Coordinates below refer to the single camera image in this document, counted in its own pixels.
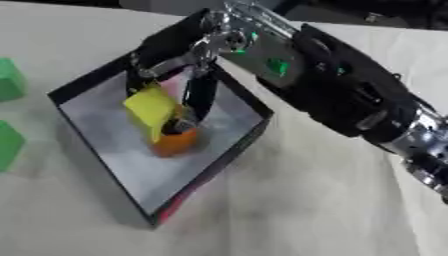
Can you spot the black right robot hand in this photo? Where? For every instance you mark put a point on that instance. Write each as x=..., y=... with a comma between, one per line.
x=160, y=55

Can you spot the yellow block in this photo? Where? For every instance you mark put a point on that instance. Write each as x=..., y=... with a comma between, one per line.
x=149, y=110

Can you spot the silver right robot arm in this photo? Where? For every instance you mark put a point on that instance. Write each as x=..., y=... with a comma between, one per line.
x=344, y=86

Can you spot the black box with white inside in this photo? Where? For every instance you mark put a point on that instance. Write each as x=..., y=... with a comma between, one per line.
x=163, y=140

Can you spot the orange block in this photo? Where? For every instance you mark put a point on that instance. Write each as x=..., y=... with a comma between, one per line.
x=176, y=142

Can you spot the green block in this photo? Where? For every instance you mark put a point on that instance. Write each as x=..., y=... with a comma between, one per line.
x=9, y=80
x=8, y=145

